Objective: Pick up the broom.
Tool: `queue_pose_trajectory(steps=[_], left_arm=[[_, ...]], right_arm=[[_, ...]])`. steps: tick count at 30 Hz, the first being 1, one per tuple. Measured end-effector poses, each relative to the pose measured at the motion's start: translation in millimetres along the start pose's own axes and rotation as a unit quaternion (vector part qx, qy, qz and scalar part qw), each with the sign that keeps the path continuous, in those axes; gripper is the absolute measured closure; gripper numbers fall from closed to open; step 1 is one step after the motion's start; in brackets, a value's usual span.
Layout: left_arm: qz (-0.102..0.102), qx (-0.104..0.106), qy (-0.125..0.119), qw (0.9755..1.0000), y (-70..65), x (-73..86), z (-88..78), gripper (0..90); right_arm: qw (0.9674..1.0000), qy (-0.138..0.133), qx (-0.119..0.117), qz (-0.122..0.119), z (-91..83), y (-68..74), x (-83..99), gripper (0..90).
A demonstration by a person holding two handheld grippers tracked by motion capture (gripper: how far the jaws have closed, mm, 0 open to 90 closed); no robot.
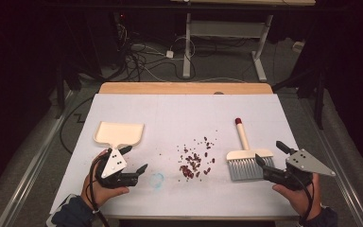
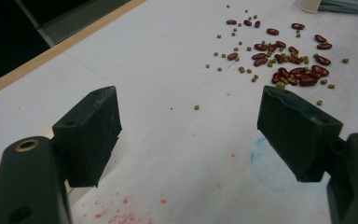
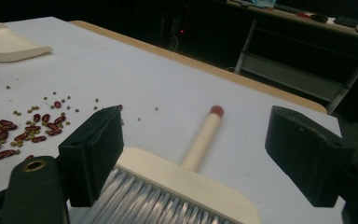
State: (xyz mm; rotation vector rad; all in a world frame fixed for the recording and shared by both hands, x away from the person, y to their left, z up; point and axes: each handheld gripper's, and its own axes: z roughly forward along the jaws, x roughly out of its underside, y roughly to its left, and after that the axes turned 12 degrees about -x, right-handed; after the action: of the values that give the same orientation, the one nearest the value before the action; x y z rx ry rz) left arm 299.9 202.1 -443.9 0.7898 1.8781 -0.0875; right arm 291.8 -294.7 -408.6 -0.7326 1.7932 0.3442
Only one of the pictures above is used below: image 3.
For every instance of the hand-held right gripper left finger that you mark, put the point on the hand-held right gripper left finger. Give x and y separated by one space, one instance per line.
91 149

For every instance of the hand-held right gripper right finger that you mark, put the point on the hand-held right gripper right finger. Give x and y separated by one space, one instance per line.
307 155

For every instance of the pile of red and green beans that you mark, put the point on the pile of red and green beans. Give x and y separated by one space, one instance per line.
4 154

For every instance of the cream brush with grey bristles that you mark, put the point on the cream brush with grey bristles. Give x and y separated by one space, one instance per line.
174 180

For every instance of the cream plastic dustpan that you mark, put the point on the cream plastic dustpan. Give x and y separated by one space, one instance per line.
6 46

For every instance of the black computer mouse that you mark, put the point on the black computer mouse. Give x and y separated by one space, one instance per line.
319 18

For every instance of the black keyboard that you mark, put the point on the black keyboard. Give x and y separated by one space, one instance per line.
351 21

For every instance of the small red object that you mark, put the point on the small red object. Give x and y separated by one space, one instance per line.
303 14

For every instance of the white metal frame desk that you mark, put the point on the white metal frame desk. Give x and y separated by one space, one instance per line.
292 74

